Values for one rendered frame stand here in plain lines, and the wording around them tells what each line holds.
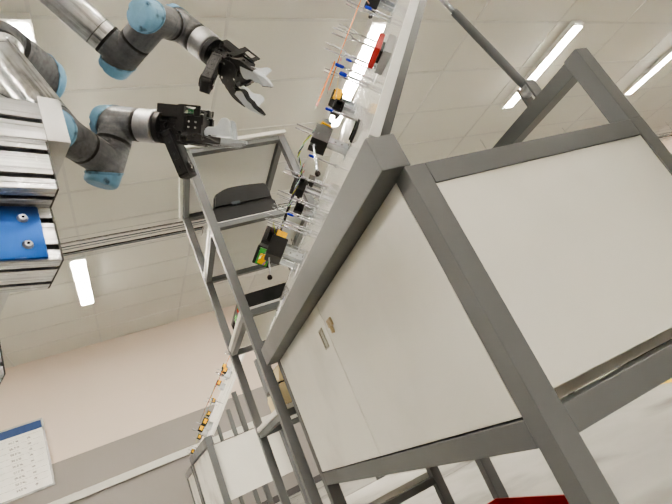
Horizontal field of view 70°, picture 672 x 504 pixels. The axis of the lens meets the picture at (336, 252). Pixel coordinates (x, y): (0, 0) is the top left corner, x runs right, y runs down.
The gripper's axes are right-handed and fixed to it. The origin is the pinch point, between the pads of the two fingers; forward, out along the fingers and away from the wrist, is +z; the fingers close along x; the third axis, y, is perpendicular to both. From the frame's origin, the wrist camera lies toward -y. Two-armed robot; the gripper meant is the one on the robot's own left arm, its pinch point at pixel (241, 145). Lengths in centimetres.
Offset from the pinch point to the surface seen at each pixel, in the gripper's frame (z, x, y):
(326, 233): 22.7, -7.0, -16.1
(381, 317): 36.2, -9.8, -30.7
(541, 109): 66, 23, 18
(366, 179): 31.5, -24.1, -5.1
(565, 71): 68, 16, 25
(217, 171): -59, 123, -4
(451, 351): 49, -26, -30
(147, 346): -367, 607, -292
